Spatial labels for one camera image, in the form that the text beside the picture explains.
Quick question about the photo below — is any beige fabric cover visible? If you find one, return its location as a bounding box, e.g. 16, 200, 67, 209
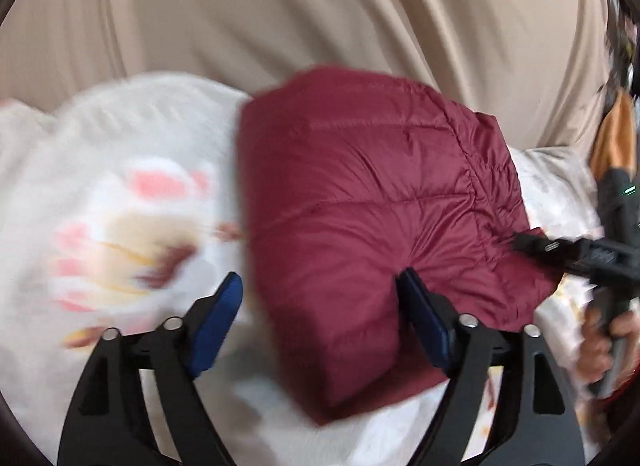
0, 0, 626, 159

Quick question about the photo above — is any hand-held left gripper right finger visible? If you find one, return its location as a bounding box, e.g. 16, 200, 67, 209
397, 268, 586, 466

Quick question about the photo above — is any cream floral fleece blanket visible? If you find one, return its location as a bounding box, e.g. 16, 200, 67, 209
0, 70, 617, 466

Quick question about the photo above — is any maroon quilted puffer jacket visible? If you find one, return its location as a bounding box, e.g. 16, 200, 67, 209
235, 64, 566, 427

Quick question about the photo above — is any person's right hand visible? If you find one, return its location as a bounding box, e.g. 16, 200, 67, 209
579, 306, 640, 389

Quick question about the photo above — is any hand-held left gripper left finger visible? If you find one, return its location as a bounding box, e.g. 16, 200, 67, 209
57, 271, 244, 466

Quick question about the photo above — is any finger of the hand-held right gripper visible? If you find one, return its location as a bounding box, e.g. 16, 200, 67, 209
515, 232, 591, 273

